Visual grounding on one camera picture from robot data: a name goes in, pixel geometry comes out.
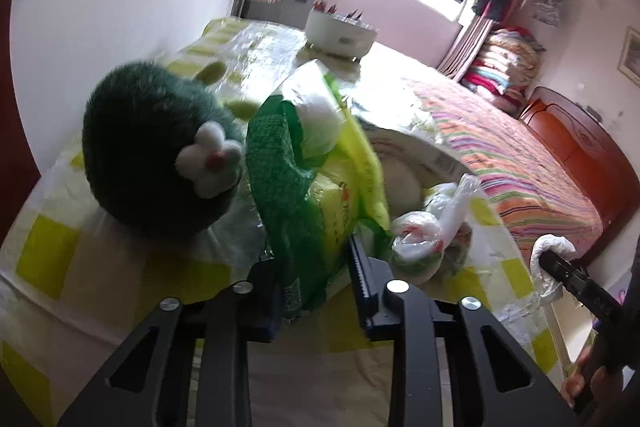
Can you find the white round container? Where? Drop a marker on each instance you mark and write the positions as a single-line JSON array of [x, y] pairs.
[[400, 177]]

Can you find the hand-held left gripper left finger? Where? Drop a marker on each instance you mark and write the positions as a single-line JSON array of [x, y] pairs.
[[271, 309]]

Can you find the green plush toy white flower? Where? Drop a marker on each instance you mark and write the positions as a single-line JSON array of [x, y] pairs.
[[140, 147]]

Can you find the framed wall picture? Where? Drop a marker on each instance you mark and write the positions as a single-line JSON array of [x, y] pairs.
[[631, 57]]

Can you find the striped bed blanket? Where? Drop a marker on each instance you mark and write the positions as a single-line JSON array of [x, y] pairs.
[[500, 167]]

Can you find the striped pink curtain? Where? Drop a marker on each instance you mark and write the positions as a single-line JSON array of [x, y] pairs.
[[465, 47]]

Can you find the green plastic bag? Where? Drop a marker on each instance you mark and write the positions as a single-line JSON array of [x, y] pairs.
[[300, 187]]

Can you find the stack of folded blankets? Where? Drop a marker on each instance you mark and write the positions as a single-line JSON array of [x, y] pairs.
[[500, 62]]

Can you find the white knotted plastic bag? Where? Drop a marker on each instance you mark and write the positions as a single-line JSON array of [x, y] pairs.
[[415, 242]]

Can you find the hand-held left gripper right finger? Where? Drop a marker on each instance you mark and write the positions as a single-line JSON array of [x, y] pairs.
[[361, 287]]

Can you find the white tissue wad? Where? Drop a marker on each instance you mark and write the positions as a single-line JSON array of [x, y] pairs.
[[552, 244]]

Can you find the wooden bed headboard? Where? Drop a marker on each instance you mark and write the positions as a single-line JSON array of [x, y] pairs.
[[575, 147]]

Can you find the person's right hand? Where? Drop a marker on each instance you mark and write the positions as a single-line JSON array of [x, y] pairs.
[[572, 387]]

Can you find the small black device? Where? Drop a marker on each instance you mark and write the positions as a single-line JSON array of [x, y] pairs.
[[593, 112]]

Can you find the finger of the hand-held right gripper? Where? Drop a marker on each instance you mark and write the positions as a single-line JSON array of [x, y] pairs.
[[575, 279]]

